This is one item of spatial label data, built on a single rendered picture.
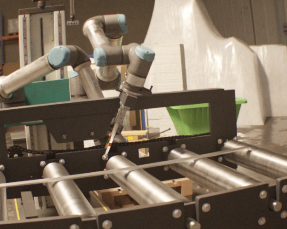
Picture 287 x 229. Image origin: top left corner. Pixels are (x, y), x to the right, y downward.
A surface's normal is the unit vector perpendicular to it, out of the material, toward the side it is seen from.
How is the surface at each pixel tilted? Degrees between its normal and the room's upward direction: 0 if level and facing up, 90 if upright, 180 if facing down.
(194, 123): 101
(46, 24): 90
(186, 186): 90
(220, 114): 90
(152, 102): 90
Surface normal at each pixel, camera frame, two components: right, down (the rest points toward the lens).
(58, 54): -0.37, 0.11
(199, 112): 0.15, 0.29
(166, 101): 0.28, 0.10
